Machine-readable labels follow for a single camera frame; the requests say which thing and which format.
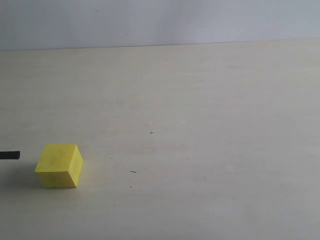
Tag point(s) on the black and white marker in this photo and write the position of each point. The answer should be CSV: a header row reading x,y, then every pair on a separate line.
x,y
10,155

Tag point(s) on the yellow foam cube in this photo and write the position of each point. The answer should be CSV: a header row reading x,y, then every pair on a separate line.
x,y
59,166

